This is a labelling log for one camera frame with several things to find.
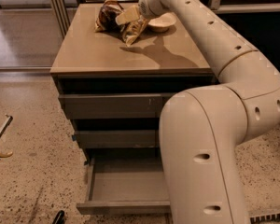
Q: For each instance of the white paper bowl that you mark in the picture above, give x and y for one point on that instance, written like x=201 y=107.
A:
x=162 y=23

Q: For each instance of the grey drawer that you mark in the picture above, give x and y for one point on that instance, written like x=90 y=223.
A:
x=117 y=139
x=118 y=106
x=123 y=186

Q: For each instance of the metal stand leg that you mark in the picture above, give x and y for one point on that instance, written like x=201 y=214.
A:
x=2 y=130

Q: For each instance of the grey top drawer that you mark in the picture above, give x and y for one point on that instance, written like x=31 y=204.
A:
x=118 y=106

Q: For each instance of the metal window frame post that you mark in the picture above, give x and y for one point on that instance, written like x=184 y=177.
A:
x=61 y=15

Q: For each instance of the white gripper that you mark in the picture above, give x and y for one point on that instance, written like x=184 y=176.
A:
x=149 y=6

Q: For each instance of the grey drawer cabinet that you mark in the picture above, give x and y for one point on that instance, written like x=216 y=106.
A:
x=101 y=64

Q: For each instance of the black object bottom edge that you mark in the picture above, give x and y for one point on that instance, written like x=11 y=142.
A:
x=59 y=218

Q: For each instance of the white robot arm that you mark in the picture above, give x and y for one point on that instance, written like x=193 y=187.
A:
x=200 y=128

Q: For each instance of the grey bottom drawer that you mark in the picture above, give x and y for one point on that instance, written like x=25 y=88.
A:
x=123 y=186

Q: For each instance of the brown chip bag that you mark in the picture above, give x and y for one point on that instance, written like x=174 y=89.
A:
x=106 y=21

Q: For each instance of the grey middle drawer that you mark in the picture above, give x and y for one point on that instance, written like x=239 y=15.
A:
x=117 y=139

